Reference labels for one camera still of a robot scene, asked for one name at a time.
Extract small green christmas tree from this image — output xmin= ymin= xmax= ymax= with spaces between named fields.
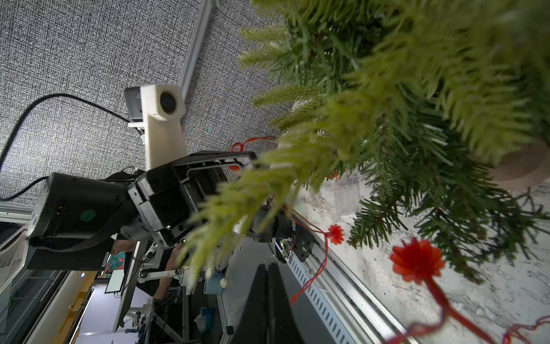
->
xmin=180 ymin=1 xmax=549 ymax=284

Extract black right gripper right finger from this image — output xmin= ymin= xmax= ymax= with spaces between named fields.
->
xmin=267 ymin=264 xmax=304 ymax=344

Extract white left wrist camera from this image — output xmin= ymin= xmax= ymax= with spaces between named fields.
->
xmin=124 ymin=85 xmax=188 ymax=171

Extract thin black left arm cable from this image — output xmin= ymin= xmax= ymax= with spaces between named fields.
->
xmin=0 ymin=93 xmax=132 ymax=202

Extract red string lights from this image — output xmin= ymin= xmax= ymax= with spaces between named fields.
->
xmin=231 ymin=136 xmax=549 ymax=343

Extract clear battery box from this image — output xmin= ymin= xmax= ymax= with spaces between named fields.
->
xmin=334 ymin=174 xmax=361 ymax=216

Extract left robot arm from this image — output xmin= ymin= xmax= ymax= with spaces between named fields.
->
xmin=26 ymin=151 xmax=257 ymax=271

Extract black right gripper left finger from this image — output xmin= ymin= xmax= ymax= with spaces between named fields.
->
xmin=231 ymin=265 xmax=269 ymax=344

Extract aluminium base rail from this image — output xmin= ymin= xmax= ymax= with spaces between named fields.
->
xmin=274 ymin=216 xmax=405 ymax=343

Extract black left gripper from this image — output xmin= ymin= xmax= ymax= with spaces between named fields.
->
xmin=126 ymin=151 xmax=257 ymax=247

